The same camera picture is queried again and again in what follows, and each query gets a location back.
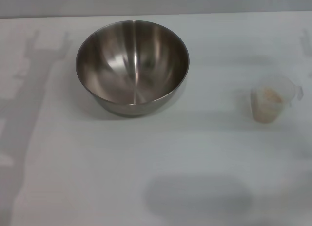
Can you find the clear plastic measuring cup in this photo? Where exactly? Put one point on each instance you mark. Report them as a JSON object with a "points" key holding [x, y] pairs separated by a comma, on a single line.
{"points": [[290, 89]]}

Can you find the stainless steel mixing bowl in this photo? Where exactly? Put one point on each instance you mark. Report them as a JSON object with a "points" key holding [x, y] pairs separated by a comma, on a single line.
{"points": [[132, 70]]}

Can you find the rice grains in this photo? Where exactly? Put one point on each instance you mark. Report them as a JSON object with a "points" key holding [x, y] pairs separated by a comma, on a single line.
{"points": [[267, 99]]}

